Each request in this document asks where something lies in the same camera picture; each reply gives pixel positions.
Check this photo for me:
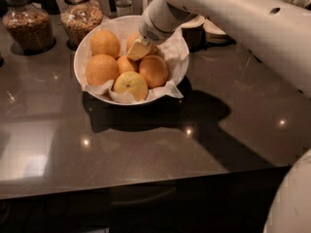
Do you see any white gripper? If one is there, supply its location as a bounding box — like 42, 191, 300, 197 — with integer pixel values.
127, 7, 175, 61

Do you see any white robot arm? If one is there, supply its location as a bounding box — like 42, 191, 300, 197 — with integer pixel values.
127, 0, 311, 233

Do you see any small centre orange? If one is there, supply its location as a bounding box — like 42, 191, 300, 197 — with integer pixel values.
117, 55, 138, 73

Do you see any front yellowish orange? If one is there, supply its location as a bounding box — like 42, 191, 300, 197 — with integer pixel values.
114, 71, 149, 101

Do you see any white bowl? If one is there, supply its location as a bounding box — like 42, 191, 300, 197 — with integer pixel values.
73, 15, 190, 106

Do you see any white paper liner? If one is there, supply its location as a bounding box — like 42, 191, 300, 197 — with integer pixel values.
81, 16, 185, 104

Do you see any small glass bottle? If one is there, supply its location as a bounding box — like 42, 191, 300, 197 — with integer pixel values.
115, 0, 132, 17

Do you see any left upturned white cup stack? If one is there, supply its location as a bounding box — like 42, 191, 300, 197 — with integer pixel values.
181, 16, 205, 50

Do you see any right glass cereal jar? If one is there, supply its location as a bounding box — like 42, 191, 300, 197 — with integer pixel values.
60, 0, 104, 49

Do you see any left glass granola jar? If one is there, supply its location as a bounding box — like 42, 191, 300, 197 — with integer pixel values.
2, 0, 54, 53

